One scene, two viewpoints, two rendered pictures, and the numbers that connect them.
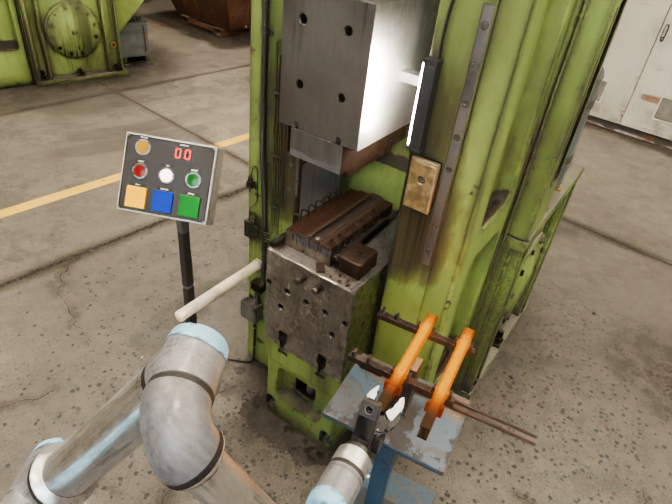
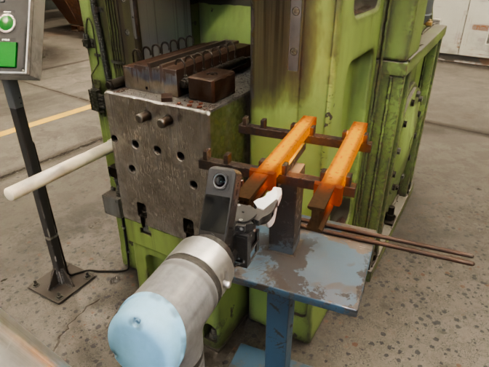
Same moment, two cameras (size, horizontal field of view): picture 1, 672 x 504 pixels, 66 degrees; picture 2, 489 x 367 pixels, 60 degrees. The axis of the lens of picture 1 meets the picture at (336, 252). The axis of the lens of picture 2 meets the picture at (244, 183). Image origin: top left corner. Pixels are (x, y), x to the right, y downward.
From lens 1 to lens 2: 78 cm
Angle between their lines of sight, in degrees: 7
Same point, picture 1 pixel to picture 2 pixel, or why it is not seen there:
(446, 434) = (352, 266)
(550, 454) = (473, 321)
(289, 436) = not seen: hidden behind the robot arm
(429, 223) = (289, 9)
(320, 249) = (164, 76)
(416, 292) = (288, 115)
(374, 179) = (228, 28)
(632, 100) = (465, 32)
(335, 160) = not seen: outside the picture
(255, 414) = not seen: hidden behind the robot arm
